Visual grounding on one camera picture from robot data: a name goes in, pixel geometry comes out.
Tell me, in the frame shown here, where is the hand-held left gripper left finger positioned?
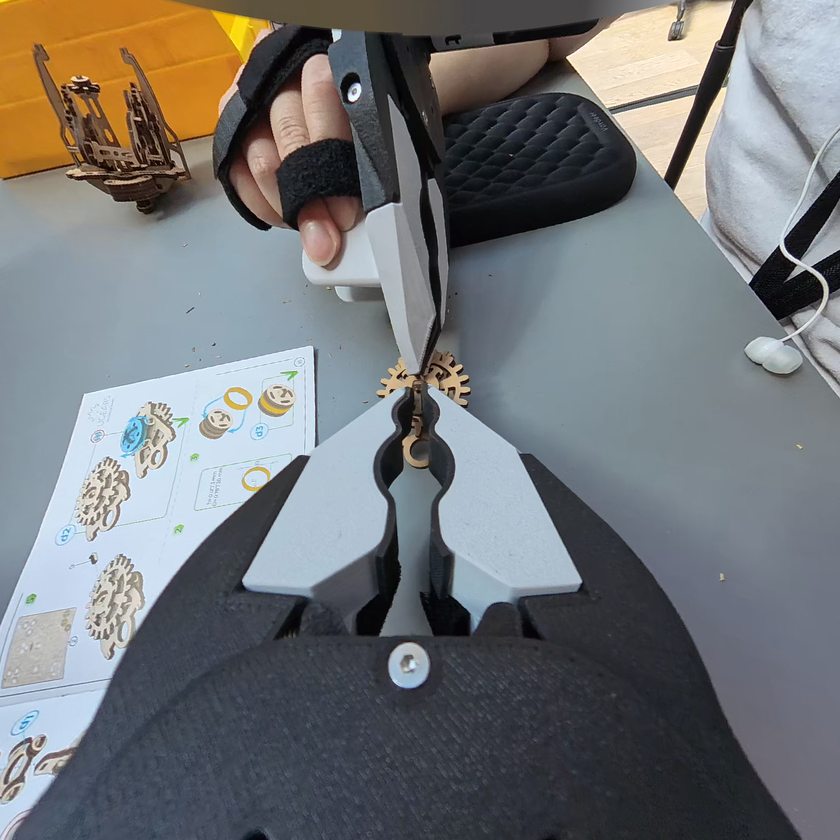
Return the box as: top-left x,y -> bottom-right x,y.
241,386 -> 421,636

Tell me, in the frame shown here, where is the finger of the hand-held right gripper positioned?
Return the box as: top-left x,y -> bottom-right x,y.
425,177 -> 452,371
363,95 -> 441,370

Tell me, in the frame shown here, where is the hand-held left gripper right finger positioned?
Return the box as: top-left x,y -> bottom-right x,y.
425,386 -> 584,636

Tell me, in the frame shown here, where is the small wooden ring-end part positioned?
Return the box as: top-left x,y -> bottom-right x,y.
402,384 -> 434,469

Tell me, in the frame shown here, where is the light wooden gear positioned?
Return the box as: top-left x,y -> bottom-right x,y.
377,351 -> 473,405

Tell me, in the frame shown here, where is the person's right forearm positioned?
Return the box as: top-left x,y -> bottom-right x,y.
430,34 -> 550,120

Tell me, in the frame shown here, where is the dark wooden assembled model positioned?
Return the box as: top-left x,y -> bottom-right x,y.
33,45 -> 193,216

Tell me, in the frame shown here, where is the person's right hand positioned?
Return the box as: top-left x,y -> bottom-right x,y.
220,56 -> 363,267

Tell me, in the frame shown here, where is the black quilted wrist rest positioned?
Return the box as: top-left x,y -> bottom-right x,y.
443,92 -> 638,249

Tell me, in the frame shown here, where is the yellow plastic crate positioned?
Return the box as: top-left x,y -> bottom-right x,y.
0,0 -> 245,180
206,0 -> 274,57

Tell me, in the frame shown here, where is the printed instruction booklet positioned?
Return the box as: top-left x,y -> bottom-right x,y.
0,346 -> 318,829

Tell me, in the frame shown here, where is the black metal pole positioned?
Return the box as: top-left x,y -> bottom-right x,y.
663,0 -> 756,192

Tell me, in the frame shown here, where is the black fabric strap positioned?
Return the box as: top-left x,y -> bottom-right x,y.
748,167 -> 840,322

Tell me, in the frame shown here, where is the white earphone cable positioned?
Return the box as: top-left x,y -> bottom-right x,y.
780,123 -> 840,346

